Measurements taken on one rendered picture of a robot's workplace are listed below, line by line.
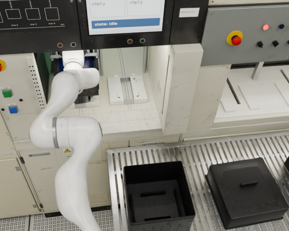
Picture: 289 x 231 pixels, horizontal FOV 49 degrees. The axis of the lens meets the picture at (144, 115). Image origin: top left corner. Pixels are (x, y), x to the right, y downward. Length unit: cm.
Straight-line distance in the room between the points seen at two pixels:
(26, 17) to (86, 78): 32
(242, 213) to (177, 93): 60
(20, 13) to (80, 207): 69
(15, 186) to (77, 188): 108
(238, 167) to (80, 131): 89
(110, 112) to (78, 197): 83
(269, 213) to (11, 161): 131
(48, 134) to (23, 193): 115
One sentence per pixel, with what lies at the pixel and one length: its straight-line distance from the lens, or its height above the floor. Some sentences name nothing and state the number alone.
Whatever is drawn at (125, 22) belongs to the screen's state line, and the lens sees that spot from 125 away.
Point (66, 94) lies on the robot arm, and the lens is 105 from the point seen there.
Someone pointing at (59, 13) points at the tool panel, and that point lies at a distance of 123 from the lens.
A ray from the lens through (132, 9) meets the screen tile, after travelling 123.
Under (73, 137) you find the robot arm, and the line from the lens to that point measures 103.
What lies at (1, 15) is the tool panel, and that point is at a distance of 126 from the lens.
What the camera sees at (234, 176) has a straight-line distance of 162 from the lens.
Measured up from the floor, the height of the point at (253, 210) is 86.
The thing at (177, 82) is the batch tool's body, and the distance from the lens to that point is 142.
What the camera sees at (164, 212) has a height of 77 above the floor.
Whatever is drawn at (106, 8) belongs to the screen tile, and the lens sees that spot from 122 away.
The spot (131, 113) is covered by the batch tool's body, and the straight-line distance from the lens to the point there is 177.
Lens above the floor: 217
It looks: 48 degrees down
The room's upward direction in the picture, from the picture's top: 4 degrees clockwise
